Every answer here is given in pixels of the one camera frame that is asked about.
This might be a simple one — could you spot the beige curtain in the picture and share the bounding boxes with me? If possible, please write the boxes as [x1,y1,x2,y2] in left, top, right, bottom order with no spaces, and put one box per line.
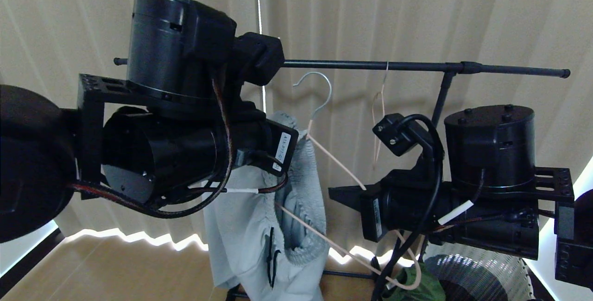
[0,0,593,267]

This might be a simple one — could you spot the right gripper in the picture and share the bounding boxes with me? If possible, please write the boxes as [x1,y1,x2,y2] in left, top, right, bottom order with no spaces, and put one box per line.
[360,169,541,261]

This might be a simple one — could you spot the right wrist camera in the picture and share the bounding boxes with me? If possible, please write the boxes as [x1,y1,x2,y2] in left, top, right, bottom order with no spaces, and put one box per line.
[372,113,429,186]

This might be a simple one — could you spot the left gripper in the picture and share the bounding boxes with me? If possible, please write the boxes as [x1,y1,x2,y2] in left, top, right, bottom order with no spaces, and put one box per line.
[102,103,300,207]

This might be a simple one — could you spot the black clothes rack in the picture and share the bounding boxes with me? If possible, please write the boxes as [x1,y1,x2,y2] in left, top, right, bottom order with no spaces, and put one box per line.
[114,57,572,301]

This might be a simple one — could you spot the pink clothes hanger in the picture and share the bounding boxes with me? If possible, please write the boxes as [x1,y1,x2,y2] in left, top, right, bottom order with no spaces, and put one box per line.
[371,62,390,171]
[277,71,423,292]

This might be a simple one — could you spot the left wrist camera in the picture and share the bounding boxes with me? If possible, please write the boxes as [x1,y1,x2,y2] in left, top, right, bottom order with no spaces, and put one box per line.
[231,31,286,87]

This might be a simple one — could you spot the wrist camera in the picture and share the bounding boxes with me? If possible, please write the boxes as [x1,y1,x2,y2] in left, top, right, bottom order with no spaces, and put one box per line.
[231,31,286,87]
[372,113,429,186]

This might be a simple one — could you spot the white laundry basket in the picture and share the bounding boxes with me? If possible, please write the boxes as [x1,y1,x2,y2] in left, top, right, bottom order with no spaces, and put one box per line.
[423,241,536,301]

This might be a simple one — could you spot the pale grey shorts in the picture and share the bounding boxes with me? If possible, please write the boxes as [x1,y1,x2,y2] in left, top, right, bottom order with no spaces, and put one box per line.
[202,111,330,301]

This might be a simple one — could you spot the green garment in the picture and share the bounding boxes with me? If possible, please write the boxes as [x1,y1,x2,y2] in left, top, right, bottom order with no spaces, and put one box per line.
[381,264,446,301]

